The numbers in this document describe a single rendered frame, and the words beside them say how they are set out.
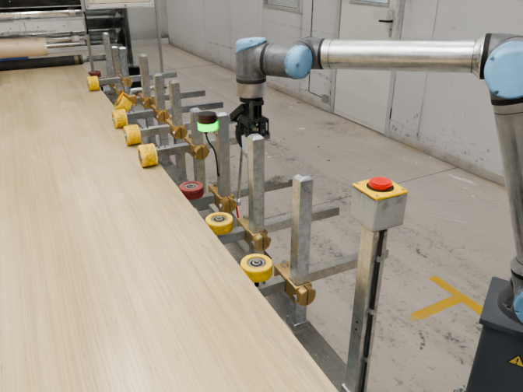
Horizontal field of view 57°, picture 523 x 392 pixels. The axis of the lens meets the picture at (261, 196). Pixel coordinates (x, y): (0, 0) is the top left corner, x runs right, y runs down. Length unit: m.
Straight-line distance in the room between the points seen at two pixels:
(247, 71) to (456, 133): 3.11
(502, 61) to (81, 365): 1.07
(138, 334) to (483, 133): 3.53
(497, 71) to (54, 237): 1.18
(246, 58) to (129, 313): 0.76
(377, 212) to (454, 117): 3.53
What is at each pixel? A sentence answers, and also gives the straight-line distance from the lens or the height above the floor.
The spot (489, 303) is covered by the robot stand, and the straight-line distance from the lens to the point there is 1.72.
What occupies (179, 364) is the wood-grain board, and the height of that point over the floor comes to 0.90.
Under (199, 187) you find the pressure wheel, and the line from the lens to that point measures 1.59.
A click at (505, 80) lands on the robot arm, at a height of 1.34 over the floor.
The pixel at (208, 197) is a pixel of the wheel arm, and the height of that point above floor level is 0.86.
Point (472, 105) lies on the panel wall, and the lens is 4.22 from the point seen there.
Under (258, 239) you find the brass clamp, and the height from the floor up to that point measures 0.86.
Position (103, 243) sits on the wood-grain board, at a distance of 1.36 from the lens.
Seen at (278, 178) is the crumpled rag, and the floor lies 0.87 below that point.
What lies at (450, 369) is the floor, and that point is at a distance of 2.33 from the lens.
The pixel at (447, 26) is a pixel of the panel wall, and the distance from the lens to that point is 4.35.
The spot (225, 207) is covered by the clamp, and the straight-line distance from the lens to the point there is 1.59.
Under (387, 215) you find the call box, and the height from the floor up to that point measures 1.18.
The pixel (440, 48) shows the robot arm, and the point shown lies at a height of 1.37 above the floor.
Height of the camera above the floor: 1.58
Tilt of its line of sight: 26 degrees down
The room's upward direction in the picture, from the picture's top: straight up
